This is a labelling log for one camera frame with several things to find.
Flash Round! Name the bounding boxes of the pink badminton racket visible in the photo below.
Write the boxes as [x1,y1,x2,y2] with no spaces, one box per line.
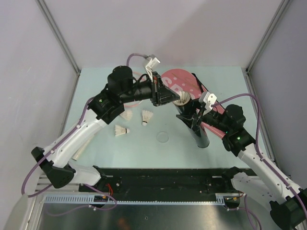
[72,71,142,161]

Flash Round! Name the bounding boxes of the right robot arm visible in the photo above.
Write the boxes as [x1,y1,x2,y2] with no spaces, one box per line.
[175,101,307,230]

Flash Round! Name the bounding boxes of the white slotted cable duct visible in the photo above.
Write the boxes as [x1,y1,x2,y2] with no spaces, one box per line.
[44,194,241,205]

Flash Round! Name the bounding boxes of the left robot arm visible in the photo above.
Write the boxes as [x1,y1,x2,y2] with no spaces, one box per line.
[31,66,179,192]

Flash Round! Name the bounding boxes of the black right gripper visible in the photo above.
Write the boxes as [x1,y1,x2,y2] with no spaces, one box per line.
[177,97,231,133]

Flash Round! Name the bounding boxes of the clear tube lid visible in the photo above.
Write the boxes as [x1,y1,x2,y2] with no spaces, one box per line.
[156,131,169,143]

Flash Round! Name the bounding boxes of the black shuttlecock tube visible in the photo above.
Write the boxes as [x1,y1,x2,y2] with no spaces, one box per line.
[173,99,210,149]

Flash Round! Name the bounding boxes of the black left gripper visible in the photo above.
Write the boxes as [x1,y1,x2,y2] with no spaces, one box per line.
[119,71,179,106]

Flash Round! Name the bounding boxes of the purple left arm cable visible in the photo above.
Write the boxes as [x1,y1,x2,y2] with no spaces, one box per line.
[22,52,151,216]

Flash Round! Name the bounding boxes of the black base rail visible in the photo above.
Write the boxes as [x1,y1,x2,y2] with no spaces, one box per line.
[94,167,255,200]

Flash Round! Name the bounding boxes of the pink racket bag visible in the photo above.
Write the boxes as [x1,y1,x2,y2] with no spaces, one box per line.
[161,68,248,139]

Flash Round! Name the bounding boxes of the white feather shuttlecock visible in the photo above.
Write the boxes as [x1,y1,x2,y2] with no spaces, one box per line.
[173,91,191,106]
[120,110,133,121]
[142,110,153,126]
[115,125,130,137]

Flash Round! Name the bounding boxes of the left aluminium frame post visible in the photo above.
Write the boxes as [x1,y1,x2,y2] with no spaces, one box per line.
[35,0,81,76]

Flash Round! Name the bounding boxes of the right aluminium frame post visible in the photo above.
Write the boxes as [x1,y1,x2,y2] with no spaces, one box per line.
[245,0,293,75]

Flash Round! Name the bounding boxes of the aluminium frame post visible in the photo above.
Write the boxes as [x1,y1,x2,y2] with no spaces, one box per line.
[35,0,81,76]
[245,0,293,75]

